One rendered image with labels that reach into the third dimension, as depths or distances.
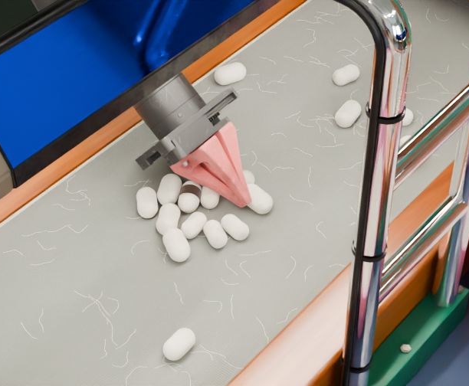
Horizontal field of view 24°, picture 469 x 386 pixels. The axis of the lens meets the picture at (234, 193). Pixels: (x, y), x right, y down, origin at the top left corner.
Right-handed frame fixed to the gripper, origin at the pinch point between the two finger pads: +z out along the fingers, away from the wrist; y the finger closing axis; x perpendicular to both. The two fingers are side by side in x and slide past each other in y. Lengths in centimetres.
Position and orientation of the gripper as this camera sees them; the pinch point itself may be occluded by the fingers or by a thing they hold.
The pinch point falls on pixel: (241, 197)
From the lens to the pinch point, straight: 107.0
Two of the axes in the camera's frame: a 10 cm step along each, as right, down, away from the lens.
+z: 6.1, 7.9, 0.9
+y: 6.2, -5.4, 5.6
